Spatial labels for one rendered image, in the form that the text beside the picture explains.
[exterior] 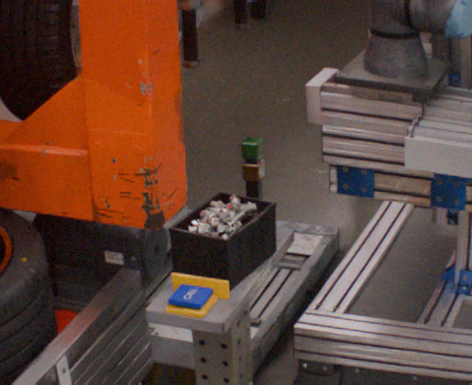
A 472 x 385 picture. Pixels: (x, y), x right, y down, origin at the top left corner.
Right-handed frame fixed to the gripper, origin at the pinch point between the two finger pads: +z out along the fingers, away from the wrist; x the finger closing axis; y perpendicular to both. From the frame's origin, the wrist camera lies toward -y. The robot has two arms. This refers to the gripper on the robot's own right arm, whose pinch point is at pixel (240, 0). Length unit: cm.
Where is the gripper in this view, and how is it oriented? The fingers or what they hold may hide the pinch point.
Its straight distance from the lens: 302.9
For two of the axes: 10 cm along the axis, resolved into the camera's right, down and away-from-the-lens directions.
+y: -0.5, -9.1, -4.1
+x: 9.3, 1.1, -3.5
